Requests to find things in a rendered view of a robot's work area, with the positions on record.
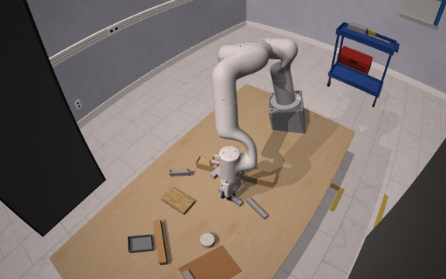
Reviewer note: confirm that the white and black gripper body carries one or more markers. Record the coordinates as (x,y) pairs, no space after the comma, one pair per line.
(230,189)

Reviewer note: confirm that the grey flat bar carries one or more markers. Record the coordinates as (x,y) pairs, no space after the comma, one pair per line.
(179,172)

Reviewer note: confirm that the black shallow tray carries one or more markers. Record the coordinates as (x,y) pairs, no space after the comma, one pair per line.
(141,243)

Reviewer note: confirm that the long brown wooden beam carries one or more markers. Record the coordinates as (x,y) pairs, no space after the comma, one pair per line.
(160,243)

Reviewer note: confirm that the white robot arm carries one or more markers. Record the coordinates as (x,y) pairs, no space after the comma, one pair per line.
(223,82)

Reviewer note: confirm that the grey square stick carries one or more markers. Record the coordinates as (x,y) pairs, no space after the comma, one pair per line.
(236,201)
(256,208)

